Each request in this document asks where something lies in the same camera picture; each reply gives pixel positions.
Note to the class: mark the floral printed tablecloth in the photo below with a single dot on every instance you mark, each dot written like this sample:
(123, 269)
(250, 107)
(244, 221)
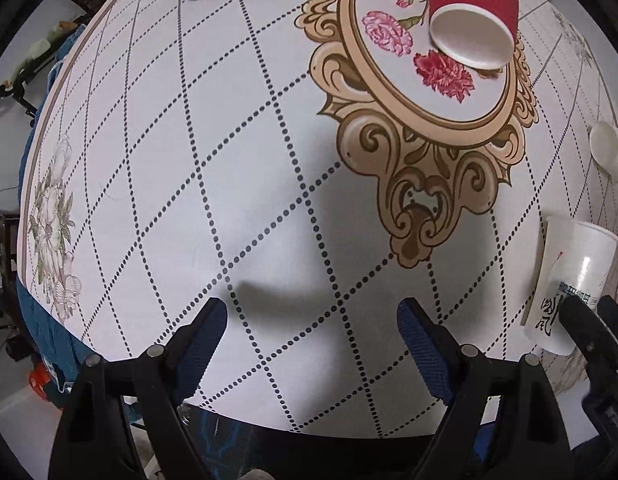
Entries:
(239, 160)

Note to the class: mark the black metal stand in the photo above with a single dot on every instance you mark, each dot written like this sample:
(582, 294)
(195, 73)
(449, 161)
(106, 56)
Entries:
(11, 92)

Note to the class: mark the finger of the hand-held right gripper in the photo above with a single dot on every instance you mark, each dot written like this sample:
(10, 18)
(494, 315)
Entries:
(581, 327)
(614, 320)

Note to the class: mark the teal table skirt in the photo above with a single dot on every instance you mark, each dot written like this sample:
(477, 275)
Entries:
(44, 342)

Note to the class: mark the small white paper cup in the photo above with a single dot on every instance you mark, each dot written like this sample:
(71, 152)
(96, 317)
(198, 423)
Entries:
(606, 144)

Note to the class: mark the dark wooden furniture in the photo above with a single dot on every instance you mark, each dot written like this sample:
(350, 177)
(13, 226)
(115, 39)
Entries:
(0, 255)

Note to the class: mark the white printed paper cup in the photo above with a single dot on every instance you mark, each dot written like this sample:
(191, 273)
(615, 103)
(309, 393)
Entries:
(574, 260)

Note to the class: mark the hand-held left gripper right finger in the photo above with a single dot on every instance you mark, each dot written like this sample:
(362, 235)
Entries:
(423, 352)

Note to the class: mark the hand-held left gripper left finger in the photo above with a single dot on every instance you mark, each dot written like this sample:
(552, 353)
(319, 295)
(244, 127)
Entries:
(205, 342)

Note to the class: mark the orange object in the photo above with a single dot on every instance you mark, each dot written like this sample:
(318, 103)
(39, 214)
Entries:
(39, 381)

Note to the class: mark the pale green cloth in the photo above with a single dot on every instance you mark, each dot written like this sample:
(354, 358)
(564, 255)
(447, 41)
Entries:
(44, 45)

